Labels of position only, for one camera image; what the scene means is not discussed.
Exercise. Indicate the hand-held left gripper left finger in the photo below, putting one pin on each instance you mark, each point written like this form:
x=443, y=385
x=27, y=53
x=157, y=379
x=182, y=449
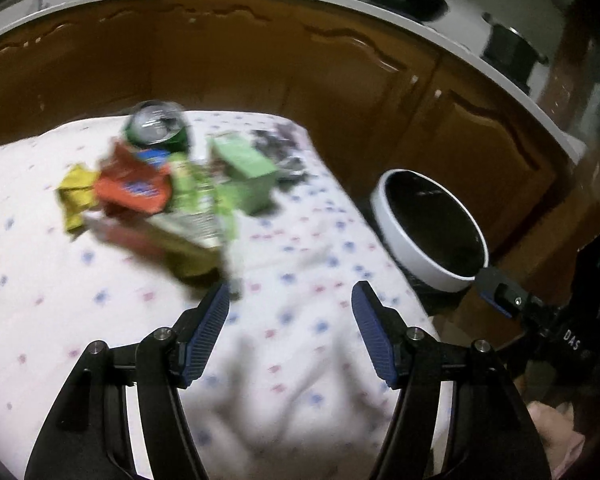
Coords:
x=207, y=330

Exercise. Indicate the olive snack packet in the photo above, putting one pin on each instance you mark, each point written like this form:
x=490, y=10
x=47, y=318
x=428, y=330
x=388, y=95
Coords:
x=175, y=255

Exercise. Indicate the dark cooking pot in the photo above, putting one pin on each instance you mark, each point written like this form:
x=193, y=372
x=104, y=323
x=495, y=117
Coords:
x=512, y=52

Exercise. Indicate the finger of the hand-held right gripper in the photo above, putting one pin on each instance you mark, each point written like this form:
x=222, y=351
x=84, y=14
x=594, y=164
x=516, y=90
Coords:
x=497, y=290

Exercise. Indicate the yellow wrapper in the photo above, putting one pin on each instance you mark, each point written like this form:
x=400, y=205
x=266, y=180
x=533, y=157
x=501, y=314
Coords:
x=77, y=192

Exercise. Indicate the white round trash bin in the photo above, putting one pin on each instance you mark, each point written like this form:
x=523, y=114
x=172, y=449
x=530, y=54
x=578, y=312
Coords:
x=420, y=260

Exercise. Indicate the orange snack wrapper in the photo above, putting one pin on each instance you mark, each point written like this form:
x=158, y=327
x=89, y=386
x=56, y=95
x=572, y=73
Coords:
x=130, y=182

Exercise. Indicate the pale green carton box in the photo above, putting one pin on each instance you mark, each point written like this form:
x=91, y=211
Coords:
x=245, y=170

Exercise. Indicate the person's right hand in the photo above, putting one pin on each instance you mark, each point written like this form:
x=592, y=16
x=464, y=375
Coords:
x=555, y=435

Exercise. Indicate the white dotted printed tablecloth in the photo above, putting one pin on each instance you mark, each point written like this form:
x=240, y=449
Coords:
x=305, y=270

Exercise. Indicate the lime green snack packet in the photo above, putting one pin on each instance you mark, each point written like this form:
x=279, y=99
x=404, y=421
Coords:
x=195, y=200

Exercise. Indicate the black wrapper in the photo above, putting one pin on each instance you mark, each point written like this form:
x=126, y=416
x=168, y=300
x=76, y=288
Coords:
x=280, y=150

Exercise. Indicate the brown wooden base cabinet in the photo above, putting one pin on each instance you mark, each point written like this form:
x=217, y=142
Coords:
x=280, y=70

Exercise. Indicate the white stove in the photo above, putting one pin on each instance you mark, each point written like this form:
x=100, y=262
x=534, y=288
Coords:
x=467, y=35

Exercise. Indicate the black bin liner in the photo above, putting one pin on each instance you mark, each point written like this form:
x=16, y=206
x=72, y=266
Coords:
x=430, y=220

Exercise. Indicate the green drink can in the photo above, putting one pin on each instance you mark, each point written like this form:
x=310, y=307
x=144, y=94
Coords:
x=155, y=122

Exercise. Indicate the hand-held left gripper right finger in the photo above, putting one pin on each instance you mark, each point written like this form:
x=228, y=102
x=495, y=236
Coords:
x=375, y=335

